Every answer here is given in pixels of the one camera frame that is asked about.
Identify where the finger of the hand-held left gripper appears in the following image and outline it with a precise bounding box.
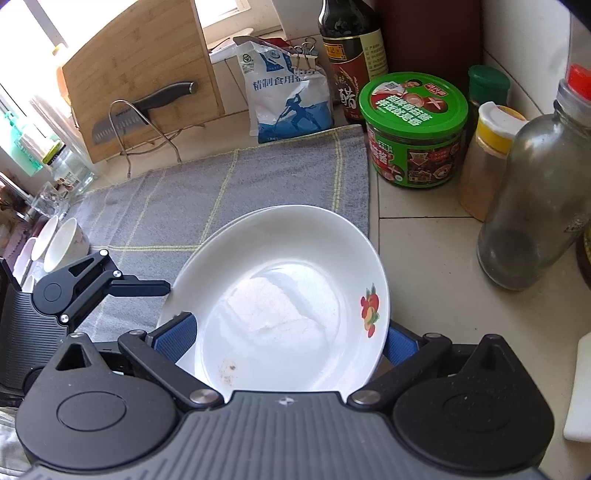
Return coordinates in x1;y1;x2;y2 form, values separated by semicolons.
44;249;171;326

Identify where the grey and teal checked towel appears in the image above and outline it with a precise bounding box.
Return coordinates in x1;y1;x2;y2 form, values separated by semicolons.
60;124;372;333

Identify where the green-lidded spice jar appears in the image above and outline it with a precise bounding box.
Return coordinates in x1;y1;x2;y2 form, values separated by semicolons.
466;65;511;144

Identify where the dark red knife block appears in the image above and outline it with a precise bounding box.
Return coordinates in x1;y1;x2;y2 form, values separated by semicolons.
369;0;485;79

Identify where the white and blue salt bag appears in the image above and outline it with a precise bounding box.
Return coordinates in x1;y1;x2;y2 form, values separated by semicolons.
232;36;334;145

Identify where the green detergent bottle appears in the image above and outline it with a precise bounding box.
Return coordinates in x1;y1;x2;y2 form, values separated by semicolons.
2;111;31;155

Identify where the white ceramic bowl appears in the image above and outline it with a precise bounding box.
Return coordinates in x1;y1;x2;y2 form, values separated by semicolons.
13;237;38;294
43;217;92;274
33;215;61;261

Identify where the glass jar with green lid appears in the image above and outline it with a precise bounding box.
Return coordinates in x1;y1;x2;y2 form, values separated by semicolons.
41;143;100;195

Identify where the metal wire rack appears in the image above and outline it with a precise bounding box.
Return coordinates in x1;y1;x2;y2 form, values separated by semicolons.
108;99;183;178

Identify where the red-capped clear glass bottle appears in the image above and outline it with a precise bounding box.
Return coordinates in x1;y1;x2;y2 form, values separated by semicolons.
476;64;591;291

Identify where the tall clear plastic cup stack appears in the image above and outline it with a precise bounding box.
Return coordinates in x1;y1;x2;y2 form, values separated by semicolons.
28;95;84;158

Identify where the yellow-lidded spice jar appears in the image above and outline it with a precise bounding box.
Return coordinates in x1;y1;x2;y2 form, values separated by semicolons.
458;102;528;222

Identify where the black-handled kitchen knife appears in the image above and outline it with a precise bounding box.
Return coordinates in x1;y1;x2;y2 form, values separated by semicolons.
91;81;199;147

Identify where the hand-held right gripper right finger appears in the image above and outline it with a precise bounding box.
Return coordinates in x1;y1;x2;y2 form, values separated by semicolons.
346;323;527;409

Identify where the dark vinegar bottle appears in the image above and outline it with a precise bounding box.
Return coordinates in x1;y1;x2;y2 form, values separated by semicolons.
318;0;389;125

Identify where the green-lidded sauce jar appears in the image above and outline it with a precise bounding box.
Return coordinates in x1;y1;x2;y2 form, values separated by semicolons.
359;71;469;188

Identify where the bamboo cutting board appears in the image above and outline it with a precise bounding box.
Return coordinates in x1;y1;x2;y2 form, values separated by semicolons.
56;0;226;164

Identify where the person's white jacket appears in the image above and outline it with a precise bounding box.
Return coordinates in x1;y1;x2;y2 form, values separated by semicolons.
0;408;24;467

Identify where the white plastic container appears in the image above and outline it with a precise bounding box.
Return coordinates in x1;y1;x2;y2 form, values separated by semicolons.
563;335;591;444

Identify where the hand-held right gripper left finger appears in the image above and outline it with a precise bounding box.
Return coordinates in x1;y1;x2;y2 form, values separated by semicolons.
46;312;222;413

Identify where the clear glass cup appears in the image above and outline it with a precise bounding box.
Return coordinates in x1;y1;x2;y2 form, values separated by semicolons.
30;182;70;220

